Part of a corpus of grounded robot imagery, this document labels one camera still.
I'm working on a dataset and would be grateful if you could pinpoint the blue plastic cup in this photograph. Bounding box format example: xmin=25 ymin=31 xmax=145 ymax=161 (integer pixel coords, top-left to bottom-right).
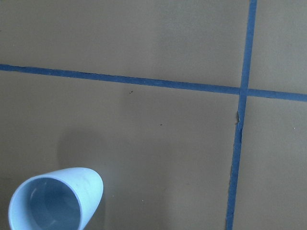
xmin=8 ymin=167 xmax=104 ymax=230

